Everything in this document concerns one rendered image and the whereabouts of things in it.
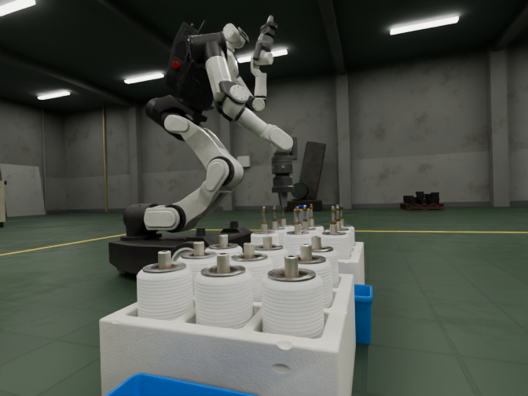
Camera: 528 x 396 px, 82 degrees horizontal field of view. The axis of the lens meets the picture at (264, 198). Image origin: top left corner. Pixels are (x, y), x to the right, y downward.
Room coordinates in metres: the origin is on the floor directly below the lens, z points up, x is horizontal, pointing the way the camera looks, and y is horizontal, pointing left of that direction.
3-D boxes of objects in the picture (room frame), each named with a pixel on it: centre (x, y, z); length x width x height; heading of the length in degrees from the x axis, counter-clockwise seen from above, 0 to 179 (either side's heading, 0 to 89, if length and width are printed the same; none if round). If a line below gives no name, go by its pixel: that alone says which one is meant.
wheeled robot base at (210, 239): (1.59, 0.45, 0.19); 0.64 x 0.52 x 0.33; 71
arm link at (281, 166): (1.28, -0.08, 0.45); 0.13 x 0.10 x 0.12; 28
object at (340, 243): (0.98, -0.22, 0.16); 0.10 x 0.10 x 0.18
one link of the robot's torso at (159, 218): (1.60, 0.48, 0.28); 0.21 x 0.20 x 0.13; 71
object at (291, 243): (1.02, -0.11, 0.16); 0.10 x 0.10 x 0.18
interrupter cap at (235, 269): (0.52, 0.07, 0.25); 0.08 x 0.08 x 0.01
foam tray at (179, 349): (0.63, 0.03, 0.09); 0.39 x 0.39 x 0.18; 71
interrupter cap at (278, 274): (0.48, -0.04, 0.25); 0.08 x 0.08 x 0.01
